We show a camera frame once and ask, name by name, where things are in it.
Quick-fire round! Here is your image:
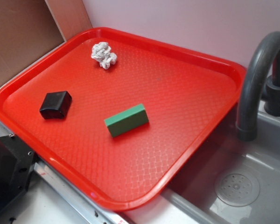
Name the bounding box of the black rounded plastic block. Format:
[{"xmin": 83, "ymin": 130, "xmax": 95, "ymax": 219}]
[{"xmin": 39, "ymin": 91, "xmax": 72, "ymax": 119}]

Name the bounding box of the black metal mount bracket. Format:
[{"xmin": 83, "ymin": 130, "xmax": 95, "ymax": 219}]
[{"xmin": 0, "ymin": 136, "xmax": 35, "ymax": 206}]

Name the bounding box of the red plastic tray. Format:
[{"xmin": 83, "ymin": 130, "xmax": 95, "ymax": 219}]
[{"xmin": 0, "ymin": 28, "xmax": 245, "ymax": 211}]

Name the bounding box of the crumpled white paper ball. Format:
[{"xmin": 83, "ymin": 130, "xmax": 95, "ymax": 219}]
[{"xmin": 91, "ymin": 42, "xmax": 117, "ymax": 70}]

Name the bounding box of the brown cardboard panel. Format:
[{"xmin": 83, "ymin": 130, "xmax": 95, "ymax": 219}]
[{"xmin": 0, "ymin": 0, "xmax": 92, "ymax": 87}]

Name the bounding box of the round grey sink drain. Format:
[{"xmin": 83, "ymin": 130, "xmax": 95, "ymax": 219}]
[{"xmin": 214, "ymin": 171, "xmax": 260, "ymax": 207}]

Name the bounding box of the grey curved toy faucet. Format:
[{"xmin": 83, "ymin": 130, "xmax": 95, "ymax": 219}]
[{"xmin": 236, "ymin": 31, "xmax": 280, "ymax": 141}]

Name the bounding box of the green rectangular block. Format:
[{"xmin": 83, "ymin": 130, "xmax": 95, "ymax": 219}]
[{"xmin": 104, "ymin": 104, "xmax": 149, "ymax": 138}]

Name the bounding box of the grey plastic sink basin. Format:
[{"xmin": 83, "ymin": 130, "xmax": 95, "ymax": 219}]
[{"xmin": 162, "ymin": 109, "xmax": 280, "ymax": 224}]

